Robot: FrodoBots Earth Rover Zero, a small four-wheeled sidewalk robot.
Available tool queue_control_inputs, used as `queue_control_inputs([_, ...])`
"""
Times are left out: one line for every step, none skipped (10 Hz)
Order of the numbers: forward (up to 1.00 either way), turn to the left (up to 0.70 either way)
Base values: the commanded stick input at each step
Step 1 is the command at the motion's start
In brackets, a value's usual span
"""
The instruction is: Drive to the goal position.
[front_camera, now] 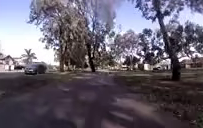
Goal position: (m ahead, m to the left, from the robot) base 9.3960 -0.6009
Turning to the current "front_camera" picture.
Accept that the shaded grass with leaves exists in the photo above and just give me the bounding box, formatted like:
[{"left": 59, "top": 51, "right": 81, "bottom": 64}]
[{"left": 115, "top": 69, "right": 203, "bottom": 128}]

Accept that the grey asphalt path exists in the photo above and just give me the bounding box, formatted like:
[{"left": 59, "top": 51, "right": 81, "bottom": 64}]
[{"left": 0, "top": 71, "right": 190, "bottom": 128}]

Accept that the leaning dark-trunked tree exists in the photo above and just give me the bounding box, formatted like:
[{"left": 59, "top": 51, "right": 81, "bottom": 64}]
[{"left": 132, "top": 0, "right": 203, "bottom": 82}]

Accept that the group of trees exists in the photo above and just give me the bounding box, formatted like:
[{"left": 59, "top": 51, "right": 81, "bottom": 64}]
[{"left": 28, "top": 0, "right": 163, "bottom": 74}]

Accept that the grey car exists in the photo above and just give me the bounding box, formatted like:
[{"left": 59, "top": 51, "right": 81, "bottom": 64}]
[{"left": 23, "top": 62, "right": 49, "bottom": 76}]

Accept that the low building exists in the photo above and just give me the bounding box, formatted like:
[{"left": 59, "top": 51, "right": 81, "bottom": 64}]
[{"left": 180, "top": 57, "right": 203, "bottom": 70}]

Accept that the grey road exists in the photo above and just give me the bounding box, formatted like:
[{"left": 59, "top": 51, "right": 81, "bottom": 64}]
[{"left": 0, "top": 69, "right": 62, "bottom": 76}]

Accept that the palm tree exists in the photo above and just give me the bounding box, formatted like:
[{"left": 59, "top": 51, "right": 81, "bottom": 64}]
[{"left": 21, "top": 48, "right": 39, "bottom": 66}]

